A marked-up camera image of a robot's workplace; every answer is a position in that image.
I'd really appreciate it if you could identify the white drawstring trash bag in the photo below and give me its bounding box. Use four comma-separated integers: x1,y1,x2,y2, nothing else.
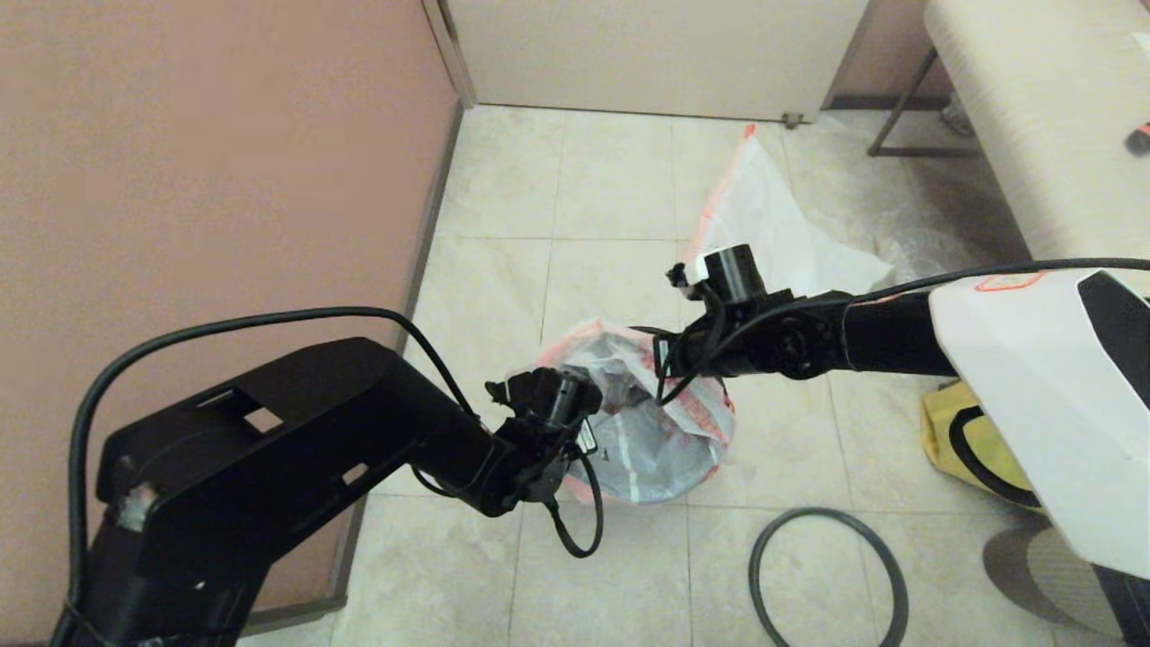
535,318,737,507
687,124,895,299

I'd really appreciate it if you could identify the grey bin rim ring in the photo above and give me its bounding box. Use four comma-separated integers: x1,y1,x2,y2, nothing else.
750,508,908,647

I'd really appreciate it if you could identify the yellow fabric tote bag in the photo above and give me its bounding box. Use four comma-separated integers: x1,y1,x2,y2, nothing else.
919,377,1050,515

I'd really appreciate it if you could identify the clear crumpled plastic bag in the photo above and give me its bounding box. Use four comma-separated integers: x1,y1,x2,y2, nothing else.
885,207,1025,281

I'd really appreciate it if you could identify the beige door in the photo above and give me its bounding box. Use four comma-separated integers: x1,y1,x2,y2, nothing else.
445,0,871,123

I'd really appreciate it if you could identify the grey ribbed round seat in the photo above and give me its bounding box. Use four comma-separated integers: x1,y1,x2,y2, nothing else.
981,526,1128,641

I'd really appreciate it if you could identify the beige wood-grain table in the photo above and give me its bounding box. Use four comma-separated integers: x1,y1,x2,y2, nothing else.
921,0,1150,293

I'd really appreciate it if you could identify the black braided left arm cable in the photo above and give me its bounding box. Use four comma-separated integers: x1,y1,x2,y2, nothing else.
413,443,606,559

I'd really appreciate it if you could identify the dark metal table leg frame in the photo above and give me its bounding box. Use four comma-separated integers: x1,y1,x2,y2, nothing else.
865,49,980,159

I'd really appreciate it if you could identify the grey door frame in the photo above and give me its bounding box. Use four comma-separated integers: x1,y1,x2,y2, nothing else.
420,0,477,111

